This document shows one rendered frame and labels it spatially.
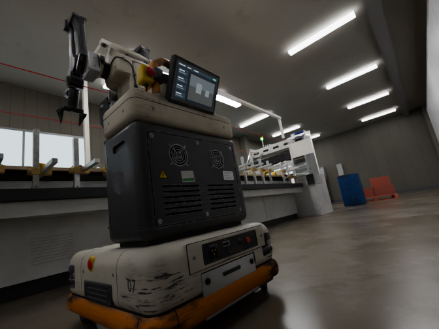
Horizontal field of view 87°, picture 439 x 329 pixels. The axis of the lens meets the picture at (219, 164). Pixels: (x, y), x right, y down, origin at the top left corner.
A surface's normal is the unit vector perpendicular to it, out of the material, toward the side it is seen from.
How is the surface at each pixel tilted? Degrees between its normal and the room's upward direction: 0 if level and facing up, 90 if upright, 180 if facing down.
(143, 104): 90
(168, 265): 84
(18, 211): 90
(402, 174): 90
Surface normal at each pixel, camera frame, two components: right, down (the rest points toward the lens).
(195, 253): 0.73, -0.25
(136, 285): -0.67, -0.05
